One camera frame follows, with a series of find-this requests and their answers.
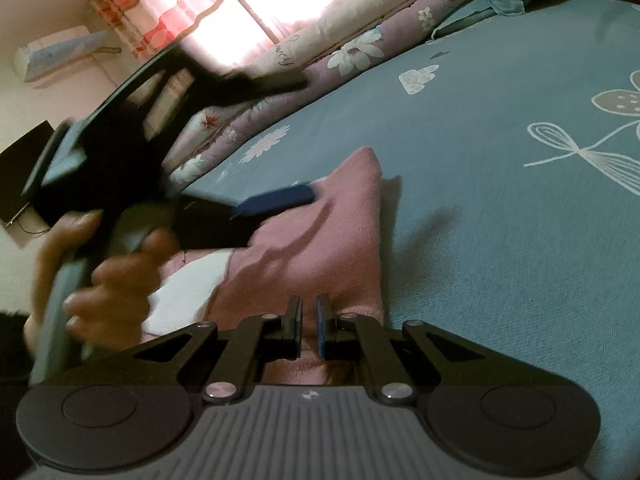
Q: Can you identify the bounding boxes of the white air conditioner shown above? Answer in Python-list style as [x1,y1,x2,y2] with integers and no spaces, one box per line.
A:
[12,25,122,83]

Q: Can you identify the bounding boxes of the black television cable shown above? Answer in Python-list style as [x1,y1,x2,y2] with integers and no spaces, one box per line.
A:
[6,210,51,248]

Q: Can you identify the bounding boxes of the folded pink purple floral quilt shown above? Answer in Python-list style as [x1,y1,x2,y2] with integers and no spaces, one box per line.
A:
[167,0,478,186]

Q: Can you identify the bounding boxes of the pink and white knit sweater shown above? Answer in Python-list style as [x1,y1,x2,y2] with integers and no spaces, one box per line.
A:
[142,146,386,386]

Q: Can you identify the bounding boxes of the wall television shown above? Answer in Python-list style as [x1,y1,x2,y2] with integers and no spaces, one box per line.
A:
[0,120,55,226]

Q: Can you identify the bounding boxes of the teal floral bed sheet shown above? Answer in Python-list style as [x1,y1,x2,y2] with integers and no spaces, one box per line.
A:
[182,0,640,480]

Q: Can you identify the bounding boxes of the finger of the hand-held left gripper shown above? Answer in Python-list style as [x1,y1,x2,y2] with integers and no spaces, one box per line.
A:
[170,60,308,126]
[167,184,317,251]

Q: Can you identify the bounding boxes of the pink striped curtain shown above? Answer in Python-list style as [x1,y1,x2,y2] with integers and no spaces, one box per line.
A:
[90,0,411,68]

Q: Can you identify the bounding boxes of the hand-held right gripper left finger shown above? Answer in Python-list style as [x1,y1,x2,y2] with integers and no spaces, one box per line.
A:
[131,295,303,406]

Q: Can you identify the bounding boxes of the flat teal pillow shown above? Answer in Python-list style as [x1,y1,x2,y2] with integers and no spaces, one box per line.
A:
[431,0,496,40]

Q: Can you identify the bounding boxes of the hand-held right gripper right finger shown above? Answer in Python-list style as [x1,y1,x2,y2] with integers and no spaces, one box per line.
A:
[315,294,491,405]

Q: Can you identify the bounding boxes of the person's left hand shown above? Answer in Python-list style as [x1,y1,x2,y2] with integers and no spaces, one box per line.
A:
[24,210,181,356]

